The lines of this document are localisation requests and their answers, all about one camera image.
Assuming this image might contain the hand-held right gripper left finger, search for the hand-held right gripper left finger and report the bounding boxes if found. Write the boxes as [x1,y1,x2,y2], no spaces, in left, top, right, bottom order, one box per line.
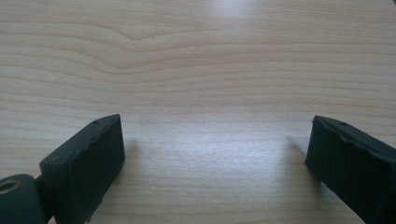
[38,113,126,224]

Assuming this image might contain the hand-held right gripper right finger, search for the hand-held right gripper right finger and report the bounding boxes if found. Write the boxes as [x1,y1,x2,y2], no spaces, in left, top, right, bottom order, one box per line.
[304,115,396,224]

